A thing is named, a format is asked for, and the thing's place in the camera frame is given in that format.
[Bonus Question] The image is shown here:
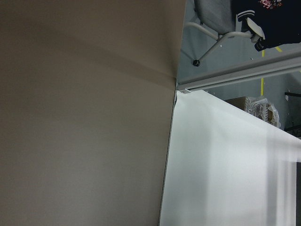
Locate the grey office chair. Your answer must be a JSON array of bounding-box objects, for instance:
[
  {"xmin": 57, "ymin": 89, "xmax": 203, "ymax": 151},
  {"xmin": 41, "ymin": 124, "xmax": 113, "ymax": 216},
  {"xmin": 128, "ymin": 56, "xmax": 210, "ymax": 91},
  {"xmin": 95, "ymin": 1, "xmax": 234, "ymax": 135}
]
[{"xmin": 184, "ymin": 0, "xmax": 265, "ymax": 67}]

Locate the aluminium frame post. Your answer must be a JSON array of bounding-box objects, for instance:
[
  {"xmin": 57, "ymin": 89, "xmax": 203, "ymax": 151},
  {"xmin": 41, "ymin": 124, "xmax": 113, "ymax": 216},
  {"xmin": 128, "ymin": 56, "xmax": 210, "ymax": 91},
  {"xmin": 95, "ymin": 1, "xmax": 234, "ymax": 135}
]
[{"xmin": 176, "ymin": 48, "xmax": 301, "ymax": 94}]

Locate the plastic wrapped cardboard box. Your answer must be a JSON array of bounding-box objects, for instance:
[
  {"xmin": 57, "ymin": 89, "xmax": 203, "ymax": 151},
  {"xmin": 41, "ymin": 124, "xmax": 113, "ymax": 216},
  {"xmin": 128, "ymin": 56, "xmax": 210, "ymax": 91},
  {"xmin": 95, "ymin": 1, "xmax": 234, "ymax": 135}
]
[{"xmin": 225, "ymin": 96, "xmax": 281, "ymax": 128}]

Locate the dark varsity jacket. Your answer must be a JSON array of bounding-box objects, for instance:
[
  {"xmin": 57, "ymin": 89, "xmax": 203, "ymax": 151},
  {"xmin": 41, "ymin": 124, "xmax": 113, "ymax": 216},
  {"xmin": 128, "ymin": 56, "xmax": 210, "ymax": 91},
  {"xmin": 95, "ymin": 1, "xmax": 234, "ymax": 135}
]
[{"xmin": 232, "ymin": 0, "xmax": 301, "ymax": 51}]

